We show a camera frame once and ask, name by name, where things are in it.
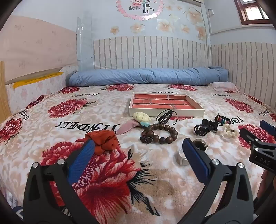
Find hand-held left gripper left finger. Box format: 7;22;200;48
23;139;97;224

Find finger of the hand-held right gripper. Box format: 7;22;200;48
260;120;276;136
239;128;276;149

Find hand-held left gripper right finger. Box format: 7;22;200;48
177;138;256;224

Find silver ring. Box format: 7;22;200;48
178;149;190;166

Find cream bead bracelet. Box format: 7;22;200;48
222;124;240;138

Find orange fabric scrunchie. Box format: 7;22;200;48
85;130;119;155

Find multicolour woven bracelet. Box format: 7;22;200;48
214;113;231;126

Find black hair claw clip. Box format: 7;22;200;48
194;119;213;136

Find brown wooden bead bracelet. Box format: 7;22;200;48
140;123;178;145

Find pink stone piece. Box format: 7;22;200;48
117;120;140;135

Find black cord bracelet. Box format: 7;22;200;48
157;109;178;125

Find brick print lined tray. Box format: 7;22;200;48
129;92;205;118

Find cream shell-shaped hair clip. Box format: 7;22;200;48
133;112;151;128

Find person's right hand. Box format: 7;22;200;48
257;169;276;201

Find red floral printed blanket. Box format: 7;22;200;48
0;83;276;224

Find pale pink pillow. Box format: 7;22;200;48
212;81;238;90

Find pale floral mattress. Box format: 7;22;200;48
6;66;78;108

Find yellow sheet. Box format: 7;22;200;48
13;72;64;89

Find rolled blue quilt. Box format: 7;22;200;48
66;66;229;87

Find red framed window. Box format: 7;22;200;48
234;0;272;25

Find clear plastic sheet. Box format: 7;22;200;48
76;12;95;70

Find pink headboard panel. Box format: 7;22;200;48
0;16;78;85

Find light wooden post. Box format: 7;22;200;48
0;61;12;124

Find peach flower wall stickers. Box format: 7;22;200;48
110;3;207;40

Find round figure wall sticker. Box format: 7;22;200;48
115;0;165;21

